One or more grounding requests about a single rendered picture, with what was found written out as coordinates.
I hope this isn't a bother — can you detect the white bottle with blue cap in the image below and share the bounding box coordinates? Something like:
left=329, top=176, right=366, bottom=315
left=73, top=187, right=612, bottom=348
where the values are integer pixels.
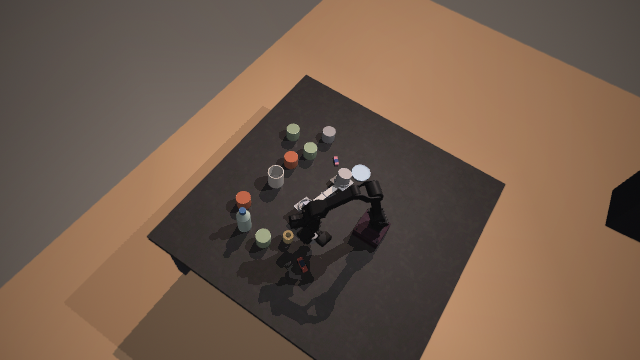
left=236, top=207, right=252, bottom=232

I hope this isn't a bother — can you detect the orange cylinder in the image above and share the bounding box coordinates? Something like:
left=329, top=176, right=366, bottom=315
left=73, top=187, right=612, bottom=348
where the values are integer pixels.
left=284, top=151, right=298, bottom=169
left=236, top=191, right=251, bottom=210

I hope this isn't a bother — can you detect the pale green cylinder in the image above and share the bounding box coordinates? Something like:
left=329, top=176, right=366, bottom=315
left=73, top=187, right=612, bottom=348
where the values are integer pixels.
left=286, top=124, right=300, bottom=141
left=303, top=142, right=317, bottom=160
left=255, top=229, right=271, bottom=248

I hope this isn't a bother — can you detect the red toy car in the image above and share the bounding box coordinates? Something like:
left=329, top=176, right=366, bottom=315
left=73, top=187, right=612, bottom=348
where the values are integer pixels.
left=297, top=257, right=308, bottom=273

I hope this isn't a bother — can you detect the white round dish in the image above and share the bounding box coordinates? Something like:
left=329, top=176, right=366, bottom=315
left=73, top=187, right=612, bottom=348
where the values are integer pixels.
left=351, top=165, right=371, bottom=182

